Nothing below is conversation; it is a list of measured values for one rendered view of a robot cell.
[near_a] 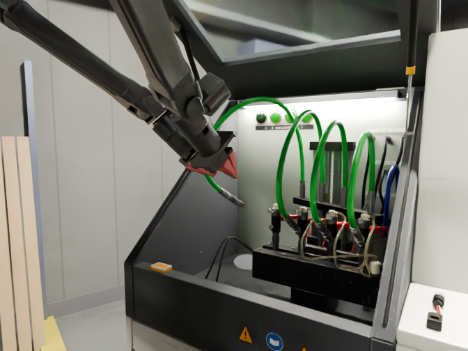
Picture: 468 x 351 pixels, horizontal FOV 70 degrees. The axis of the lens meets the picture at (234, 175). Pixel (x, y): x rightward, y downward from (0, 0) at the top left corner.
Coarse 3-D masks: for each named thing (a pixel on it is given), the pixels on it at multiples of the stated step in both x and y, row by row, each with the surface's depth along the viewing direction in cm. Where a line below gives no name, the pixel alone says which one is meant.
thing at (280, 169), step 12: (300, 120) 84; (288, 132) 81; (288, 144) 79; (324, 156) 102; (324, 168) 103; (276, 180) 77; (324, 180) 103; (276, 192) 77; (324, 192) 103; (288, 216) 81; (300, 228) 88
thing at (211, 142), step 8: (208, 128) 66; (200, 136) 66; (208, 136) 66; (216, 136) 68; (224, 136) 71; (232, 136) 70; (192, 144) 67; (200, 144) 67; (208, 144) 67; (216, 144) 68; (224, 144) 69; (200, 152) 68; (208, 152) 68; (216, 152) 68; (192, 160) 72; (200, 160) 70; (208, 160) 68; (208, 168) 67
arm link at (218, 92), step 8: (208, 72) 66; (200, 80) 65; (208, 80) 65; (216, 80) 64; (208, 88) 64; (216, 88) 65; (224, 88) 66; (192, 96) 57; (208, 96) 63; (216, 96) 65; (224, 96) 67; (192, 104) 58; (200, 104) 59; (208, 104) 65; (216, 104) 66; (192, 112) 59; (200, 112) 61; (192, 120) 60
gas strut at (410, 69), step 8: (416, 0) 72; (416, 8) 72; (416, 16) 73; (416, 24) 74; (416, 32) 75; (408, 40) 76; (416, 40) 76; (408, 48) 77; (408, 56) 78; (408, 64) 79; (408, 72) 79; (408, 80) 81; (408, 88) 82; (408, 96) 82; (408, 104) 83; (408, 112) 84; (408, 120) 85; (408, 128) 87
